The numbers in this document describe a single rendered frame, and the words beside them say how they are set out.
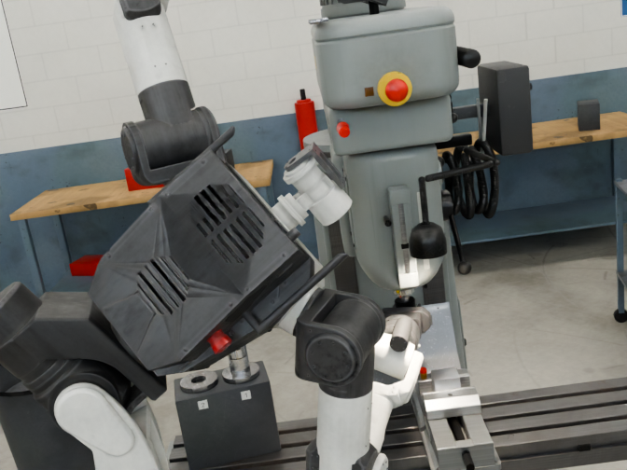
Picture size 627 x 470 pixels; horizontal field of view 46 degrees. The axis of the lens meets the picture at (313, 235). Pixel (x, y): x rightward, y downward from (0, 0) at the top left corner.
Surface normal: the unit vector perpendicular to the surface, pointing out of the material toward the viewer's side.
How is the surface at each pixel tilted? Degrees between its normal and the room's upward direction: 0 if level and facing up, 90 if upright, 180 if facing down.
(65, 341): 90
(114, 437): 90
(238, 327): 65
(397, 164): 90
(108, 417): 90
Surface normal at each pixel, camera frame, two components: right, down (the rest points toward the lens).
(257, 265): -0.15, -0.15
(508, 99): 0.02, 0.29
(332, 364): -0.35, 0.30
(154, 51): 0.29, -0.15
